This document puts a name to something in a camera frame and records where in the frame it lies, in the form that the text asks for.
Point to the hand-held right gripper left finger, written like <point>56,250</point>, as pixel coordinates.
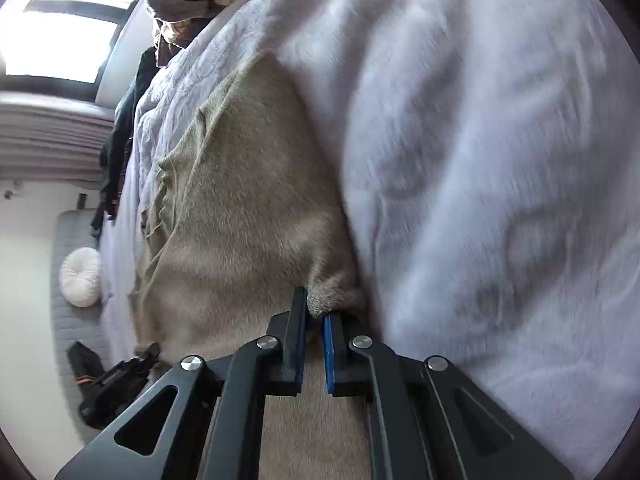
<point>298,345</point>

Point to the black bag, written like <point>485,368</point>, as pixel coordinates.
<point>107,390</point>

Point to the beige knit sweater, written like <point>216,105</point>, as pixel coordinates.
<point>240,210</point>

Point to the lavender bed blanket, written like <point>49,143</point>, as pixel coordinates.
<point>475,160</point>

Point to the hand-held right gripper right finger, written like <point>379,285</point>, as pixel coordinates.
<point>328,355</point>

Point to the window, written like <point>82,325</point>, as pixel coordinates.
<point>60,25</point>

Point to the striped window blind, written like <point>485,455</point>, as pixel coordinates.
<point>50,135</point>

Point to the dark clothes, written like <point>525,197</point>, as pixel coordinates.
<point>122,130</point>

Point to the white round cushion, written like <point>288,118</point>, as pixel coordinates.
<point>80,277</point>

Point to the grey quilted mat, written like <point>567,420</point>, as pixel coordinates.
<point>67,325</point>

